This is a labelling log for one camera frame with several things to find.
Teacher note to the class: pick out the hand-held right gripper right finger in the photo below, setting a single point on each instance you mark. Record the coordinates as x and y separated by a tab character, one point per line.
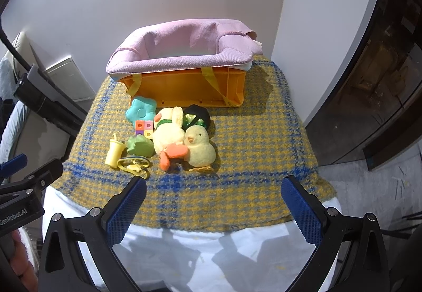
301	209

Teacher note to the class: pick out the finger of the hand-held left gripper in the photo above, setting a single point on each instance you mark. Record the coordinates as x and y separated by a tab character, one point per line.
13	163
39	180

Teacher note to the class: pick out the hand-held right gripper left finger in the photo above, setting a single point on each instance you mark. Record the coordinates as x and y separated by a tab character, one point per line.
127	209

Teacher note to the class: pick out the yellow toy glasses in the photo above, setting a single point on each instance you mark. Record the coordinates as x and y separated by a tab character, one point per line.
133	166

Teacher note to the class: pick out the green frog toy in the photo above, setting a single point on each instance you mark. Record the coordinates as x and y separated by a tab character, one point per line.
140	146

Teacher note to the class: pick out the pale plush duck orange feet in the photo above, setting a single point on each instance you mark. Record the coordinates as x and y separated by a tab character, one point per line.
168	138

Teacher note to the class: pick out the yellow plush chick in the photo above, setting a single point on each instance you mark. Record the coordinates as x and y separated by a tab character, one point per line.
199	147

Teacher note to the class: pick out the black toy with green lens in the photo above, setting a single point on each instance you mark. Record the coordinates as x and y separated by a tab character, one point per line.
197	114

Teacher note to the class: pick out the orange basket with pink liner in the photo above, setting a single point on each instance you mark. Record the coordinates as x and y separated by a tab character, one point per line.
184	87

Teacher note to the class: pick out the person's left hand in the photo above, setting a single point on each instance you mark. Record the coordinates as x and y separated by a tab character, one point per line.
23	269

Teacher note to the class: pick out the yellow toy cup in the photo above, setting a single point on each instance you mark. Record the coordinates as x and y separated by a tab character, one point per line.
114	153

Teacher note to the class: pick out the yellow and blue plaid blanket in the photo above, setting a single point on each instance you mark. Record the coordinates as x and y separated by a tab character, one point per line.
250	153

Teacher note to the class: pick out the multicoloured cube block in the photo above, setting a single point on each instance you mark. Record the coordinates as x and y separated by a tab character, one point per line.
144	129

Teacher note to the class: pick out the white sheet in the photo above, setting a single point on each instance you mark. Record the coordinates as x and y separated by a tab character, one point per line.
197	259

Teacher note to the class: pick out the teal flower toy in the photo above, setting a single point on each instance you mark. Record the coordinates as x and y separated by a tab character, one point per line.
141	110

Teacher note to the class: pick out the beige sofa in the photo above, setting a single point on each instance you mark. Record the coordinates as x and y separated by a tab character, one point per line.
19	48

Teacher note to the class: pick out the dark glass cabinet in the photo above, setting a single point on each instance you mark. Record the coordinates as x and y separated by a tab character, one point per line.
379	97

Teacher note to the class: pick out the white wall box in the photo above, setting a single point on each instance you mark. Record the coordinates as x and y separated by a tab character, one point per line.
69	79

